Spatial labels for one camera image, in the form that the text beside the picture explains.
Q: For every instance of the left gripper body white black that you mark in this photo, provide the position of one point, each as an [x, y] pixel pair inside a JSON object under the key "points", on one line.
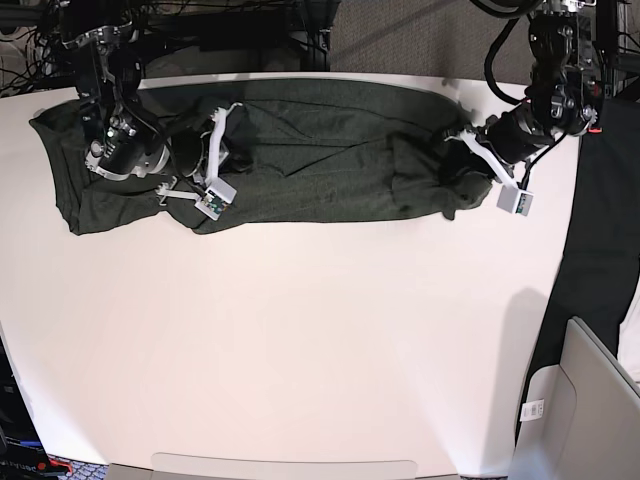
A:
{"points": [[513, 198]]}

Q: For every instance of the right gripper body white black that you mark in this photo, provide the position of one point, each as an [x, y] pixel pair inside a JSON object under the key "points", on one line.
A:
{"points": [[216, 194]]}

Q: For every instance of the dark green long-sleeve shirt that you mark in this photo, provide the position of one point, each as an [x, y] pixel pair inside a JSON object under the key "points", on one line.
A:
{"points": [[324, 151]]}

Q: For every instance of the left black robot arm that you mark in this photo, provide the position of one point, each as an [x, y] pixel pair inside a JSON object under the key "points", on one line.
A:
{"points": [[564, 99]]}

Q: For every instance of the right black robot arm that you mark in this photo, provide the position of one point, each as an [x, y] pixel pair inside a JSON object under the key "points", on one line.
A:
{"points": [[138, 164]]}

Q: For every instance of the red black table clamp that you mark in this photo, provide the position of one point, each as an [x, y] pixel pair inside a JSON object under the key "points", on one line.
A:
{"points": [[595, 94]]}

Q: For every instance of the black box under table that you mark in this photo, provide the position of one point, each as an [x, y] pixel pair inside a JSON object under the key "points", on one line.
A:
{"points": [[242, 31]]}

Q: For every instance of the white barcode label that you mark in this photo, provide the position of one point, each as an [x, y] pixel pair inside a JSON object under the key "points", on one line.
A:
{"points": [[532, 410]]}

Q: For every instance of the beige plastic bin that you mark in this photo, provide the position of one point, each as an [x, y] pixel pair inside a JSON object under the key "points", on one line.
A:
{"points": [[590, 426]]}

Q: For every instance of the red clamp lower left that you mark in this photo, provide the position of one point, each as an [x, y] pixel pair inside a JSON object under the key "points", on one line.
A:
{"points": [[53, 467]]}

